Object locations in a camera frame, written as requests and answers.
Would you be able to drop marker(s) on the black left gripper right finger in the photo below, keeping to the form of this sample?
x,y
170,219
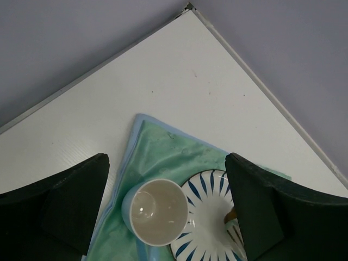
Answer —
x,y
282,220

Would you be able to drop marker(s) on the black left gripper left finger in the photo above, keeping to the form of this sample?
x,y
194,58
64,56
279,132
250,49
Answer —
x,y
54,218

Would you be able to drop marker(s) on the blue striped white plate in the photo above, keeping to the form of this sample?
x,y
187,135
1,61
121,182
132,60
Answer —
x,y
206,236

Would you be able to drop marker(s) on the light blue mug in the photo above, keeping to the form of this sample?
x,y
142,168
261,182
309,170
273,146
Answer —
x,y
156,213

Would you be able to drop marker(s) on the teal cloth placemat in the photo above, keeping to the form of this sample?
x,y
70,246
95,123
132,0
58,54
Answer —
x,y
155,150

